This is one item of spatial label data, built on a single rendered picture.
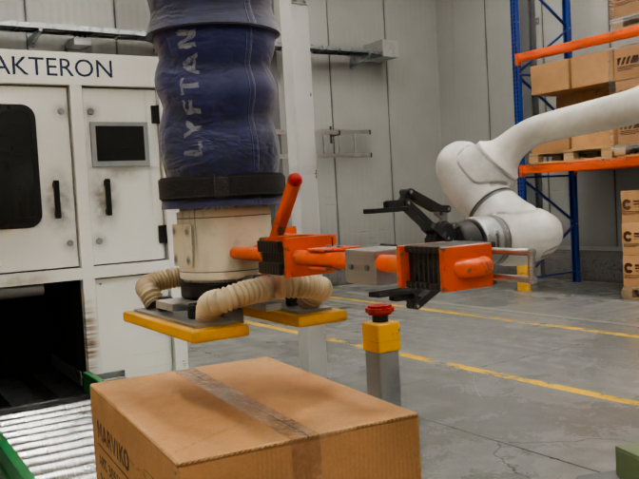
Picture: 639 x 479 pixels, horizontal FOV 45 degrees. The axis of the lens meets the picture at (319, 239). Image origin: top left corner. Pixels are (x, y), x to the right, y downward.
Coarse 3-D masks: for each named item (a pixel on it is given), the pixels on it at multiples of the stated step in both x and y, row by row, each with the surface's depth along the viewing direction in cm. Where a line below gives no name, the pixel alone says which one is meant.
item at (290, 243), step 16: (272, 240) 117; (288, 240) 115; (304, 240) 116; (320, 240) 118; (272, 256) 118; (288, 256) 115; (272, 272) 117; (288, 272) 115; (304, 272) 116; (320, 272) 118
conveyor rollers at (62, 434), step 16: (80, 400) 312; (0, 416) 295; (16, 416) 297; (32, 416) 292; (48, 416) 295; (64, 416) 290; (80, 416) 292; (16, 432) 272; (32, 432) 274; (48, 432) 269; (64, 432) 271; (80, 432) 267; (16, 448) 255; (32, 448) 257; (48, 448) 252; (64, 448) 254; (80, 448) 249; (32, 464) 240; (48, 464) 235; (64, 464) 236; (80, 464) 238
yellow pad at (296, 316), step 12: (276, 300) 149; (288, 300) 140; (252, 312) 144; (264, 312) 140; (276, 312) 137; (288, 312) 136; (300, 312) 133; (312, 312) 135; (324, 312) 134; (336, 312) 134; (288, 324) 133; (300, 324) 131; (312, 324) 132
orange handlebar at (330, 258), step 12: (336, 240) 160; (240, 252) 130; (252, 252) 126; (300, 252) 114; (312, 252) 111; (324, 252) 109; (336, 252) 107; (300, 264) 115; (312, 264) 111; (324, 264) 108; (336, 264) 106; (384, 264) 96; (396, 264) 94; (456, 264) 86; (468, 264) 85; (480, 264) 86; (492, 264) 87; (468, 276) 86; (480, 276) 86
